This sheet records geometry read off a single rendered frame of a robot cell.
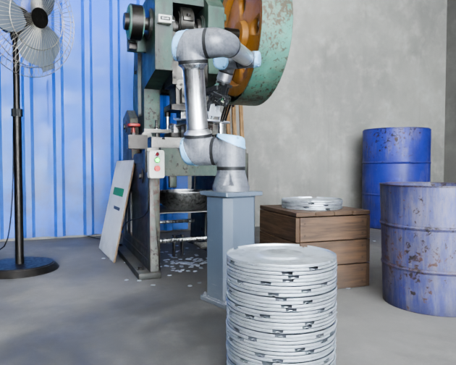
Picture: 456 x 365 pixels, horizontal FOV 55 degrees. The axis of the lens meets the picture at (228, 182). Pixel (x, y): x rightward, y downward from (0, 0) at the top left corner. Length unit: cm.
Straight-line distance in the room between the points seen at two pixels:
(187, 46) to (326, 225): 96
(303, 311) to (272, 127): 307
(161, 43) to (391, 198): 140
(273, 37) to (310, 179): 212
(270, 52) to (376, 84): 252
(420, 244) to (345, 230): 39
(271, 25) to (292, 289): 161
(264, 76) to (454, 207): 121
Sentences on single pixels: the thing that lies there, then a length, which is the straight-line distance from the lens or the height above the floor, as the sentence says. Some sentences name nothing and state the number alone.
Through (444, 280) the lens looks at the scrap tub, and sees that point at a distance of 181.
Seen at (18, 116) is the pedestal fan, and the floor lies 81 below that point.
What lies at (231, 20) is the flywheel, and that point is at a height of 147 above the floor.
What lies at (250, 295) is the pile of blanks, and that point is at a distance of 109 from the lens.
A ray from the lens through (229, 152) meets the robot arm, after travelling 173.
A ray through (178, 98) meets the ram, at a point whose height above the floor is 92.
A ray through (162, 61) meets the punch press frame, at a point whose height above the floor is 110.
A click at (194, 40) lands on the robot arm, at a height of 103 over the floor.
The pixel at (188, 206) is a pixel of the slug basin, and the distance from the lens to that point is 241.
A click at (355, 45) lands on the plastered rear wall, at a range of 470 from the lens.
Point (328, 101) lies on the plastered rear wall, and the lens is 441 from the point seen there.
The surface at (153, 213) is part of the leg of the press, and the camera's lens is 219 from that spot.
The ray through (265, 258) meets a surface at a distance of 114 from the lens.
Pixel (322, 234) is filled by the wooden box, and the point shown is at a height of 25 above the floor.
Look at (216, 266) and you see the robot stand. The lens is 177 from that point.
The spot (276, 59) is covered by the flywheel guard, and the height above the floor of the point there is 112.
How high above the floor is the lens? 55
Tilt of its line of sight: 2 degrees down
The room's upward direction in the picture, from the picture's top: straight up
